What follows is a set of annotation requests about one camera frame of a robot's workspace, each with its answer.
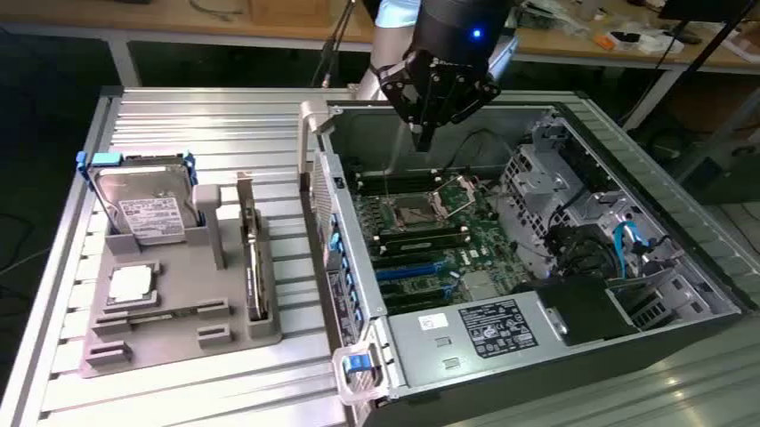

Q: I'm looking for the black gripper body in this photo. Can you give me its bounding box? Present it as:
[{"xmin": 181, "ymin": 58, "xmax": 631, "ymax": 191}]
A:
[{"xmin": 409, "ymin": 0, "xmax": 517, "ymax": 77}]

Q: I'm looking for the black RAM slot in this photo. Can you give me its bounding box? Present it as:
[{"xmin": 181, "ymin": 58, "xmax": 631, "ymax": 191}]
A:
[
  {"xmin": 358, "ymin": 180, "xmax": 443, "ymax": 196},
  {"xmin": 354, "ymin": 170, "xmax": 440, "ymax": 184}
]

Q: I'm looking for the metal socket cover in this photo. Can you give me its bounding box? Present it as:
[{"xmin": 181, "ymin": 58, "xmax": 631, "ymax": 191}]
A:
[{"xmin": 436, "ymin": 175, "xmax": 480, "ymax": 210}]

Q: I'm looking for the metal disk bay cage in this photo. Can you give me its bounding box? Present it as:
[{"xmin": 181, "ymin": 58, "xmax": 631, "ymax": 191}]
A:
[{"xmin": 497, "ymin": 141, "xmax": 602, "ymax": 272}]

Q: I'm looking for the CPU socket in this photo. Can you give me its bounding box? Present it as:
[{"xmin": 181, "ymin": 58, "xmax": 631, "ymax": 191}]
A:
[{"xmin": 392, "ymin": 193, "xmax": 445, "ymax": 230}]

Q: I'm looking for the white and black device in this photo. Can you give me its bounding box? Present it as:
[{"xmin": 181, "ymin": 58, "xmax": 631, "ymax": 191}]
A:
[{"xmin": 611, "ymin": 29, "xmax": 679, "ymax": 55}]

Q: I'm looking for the black RAM stick with label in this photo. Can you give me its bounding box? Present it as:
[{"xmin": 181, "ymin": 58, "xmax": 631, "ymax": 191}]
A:
[{"xmin": 380, "ymin": 230, "xmax": 471, "ymax": 255}]

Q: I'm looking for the green motherboard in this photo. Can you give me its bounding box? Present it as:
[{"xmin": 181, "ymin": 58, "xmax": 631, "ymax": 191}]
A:
[{"xmin": 349, "ymin": 168, "xmax": 536, "ymax": 312}]

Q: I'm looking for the black slanted pole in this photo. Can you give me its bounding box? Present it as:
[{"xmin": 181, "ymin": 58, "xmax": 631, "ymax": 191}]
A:
[{"xmin": 620, "ymin": 0, "xmax": 751, "ymax": 134}]

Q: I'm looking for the cluttered wooden desk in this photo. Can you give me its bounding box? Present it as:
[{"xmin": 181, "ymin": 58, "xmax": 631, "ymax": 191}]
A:
[{"xmin": 511, "ymin": 0, "xmax": 760, "ymax": 131}]

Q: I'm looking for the black monitor with stand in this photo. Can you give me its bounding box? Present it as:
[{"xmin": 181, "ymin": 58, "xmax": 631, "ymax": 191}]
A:
[{"xmin": 658, "ymin": 0, "xmax": 760, "ymax": 44}]

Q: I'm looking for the silver chipset heatsink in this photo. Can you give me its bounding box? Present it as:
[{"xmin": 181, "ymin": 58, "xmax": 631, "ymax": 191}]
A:
[{"xmin": 461, "ymin": 271, "xmax": 499, "ymax": 300}]

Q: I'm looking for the black expansion slot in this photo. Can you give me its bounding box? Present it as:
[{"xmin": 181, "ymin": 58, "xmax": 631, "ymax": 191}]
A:
[
  {"xmin": 380, "ymin": 280, "xmax": 447, "ymax": 298},
  {"xmin": 382, "ymin": 293, "xmax": 452, "ymax": 311}
]

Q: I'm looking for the long wooden desk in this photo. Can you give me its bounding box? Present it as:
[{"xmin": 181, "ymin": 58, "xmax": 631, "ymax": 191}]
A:
[{"xmin": 0, "ymin": 0, "xmax": 377, "ymax": 88}]

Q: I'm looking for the black box on floor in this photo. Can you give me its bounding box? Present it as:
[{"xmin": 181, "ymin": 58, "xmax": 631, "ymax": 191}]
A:
[{"xmin": 682, "ymin": 144, "xmax": 760, "ymax": 205}]

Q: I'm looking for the hard disk in blue caddy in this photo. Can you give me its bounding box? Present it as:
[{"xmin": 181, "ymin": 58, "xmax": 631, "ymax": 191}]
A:
[{"xmin": 75, "ymin": 149, "xmax": 202, "ymax": 246}]

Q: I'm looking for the grey parts rack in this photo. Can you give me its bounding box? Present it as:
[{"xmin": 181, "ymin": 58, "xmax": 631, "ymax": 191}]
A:
[{"xmin": 79, "ymin": 183, "xmax": 284, "ymax": 380}]

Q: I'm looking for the silver power supply with label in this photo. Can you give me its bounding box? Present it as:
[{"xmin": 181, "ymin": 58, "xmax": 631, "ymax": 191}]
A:
[{"xmin": 385, "ymin": 291, "xmax": 572, "ymax": 388}]

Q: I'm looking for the silver CPU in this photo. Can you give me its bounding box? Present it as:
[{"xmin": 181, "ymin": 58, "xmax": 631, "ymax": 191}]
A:
[{"xmin": 110, "ymin": 266, "xmax": 159, "ymax": 306}]

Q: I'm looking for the open black PC case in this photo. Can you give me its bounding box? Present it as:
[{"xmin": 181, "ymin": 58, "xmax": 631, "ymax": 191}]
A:
[{"xmin": 296, "ymin": 100, "xmax": 754, "ymax": 427}]

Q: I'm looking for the black looping wire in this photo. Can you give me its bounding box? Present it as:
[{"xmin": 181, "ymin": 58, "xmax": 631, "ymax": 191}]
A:
[{"xmin": 451, "ymin": 130, "xmax": 513, "ymax": 166}]

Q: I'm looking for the thin black cable with plug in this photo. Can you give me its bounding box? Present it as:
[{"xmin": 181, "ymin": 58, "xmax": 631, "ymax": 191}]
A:
[{"xmin": 309, "ymin": 0, "xmax": 358, "ymax": 89}]

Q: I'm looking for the grey cable on desk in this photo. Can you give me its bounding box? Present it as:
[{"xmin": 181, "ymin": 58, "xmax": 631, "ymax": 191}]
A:
[{"xmin": 189, "ymin": 0, "xmax": 246, "ymax": 22}]

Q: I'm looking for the black wire bundle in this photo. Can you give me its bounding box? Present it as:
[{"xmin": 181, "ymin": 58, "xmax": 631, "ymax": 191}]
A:
[{"xmin": 543, "ymin": 224, "xmax": 616, "ymax": 279}]

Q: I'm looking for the blue wire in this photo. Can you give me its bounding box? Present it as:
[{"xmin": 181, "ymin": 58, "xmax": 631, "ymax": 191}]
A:
[{"xmin": 611, "ymin": 221, "xmax": 652, "ymax": 281}]

